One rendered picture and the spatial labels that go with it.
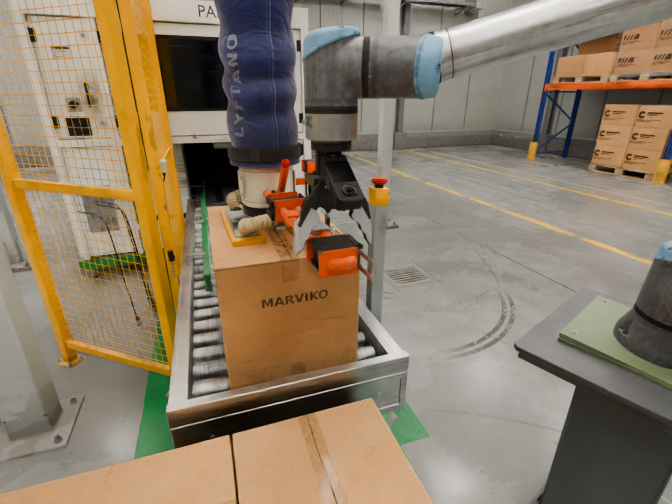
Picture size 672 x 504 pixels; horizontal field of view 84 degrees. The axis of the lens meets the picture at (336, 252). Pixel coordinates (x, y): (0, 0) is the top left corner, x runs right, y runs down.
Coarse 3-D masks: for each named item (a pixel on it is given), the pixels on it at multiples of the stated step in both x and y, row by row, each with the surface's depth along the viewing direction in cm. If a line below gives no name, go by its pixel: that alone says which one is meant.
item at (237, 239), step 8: (240, 208) 128; (224, 216) 129; (224, 224) 125; (232, 224) 120; (232, 232) 114; (256, 232) 113; (232, 240) 108; (240, 240) 108; (248, 240) 109; (256, 240) 110; (264, 240) 111
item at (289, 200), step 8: (288, 192) 103; (296, 192) 104; (272, 200) 100; (280, 200) 95; (288, 200) 96; (296, 200) 97; (272, 208) 96; (280, 208) 96; (288, 208) 97; (272, 216) 97; (280, 216) 97
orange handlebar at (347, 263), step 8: (296, 184) 129; (304, 184) 130; (264, 192) 113; (296, 208) 97; (288, 216) 88; (296, 216) 88; (288, 224) 90; (328, 232) 79; (352, 256) 67; (328, 264) 66; (336, 264) 65; (344, 264) 66; (352, 264) 66
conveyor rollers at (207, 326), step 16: (208, 224) 256; (208, 304) 160; (208, 320) 146; (208, 336) 137; (208, 352) 128; (224, 352) 130; (368, 352) 128; (208, 368) 121; (224, 368) 122; (208, 384) 113; (224, 384) 114
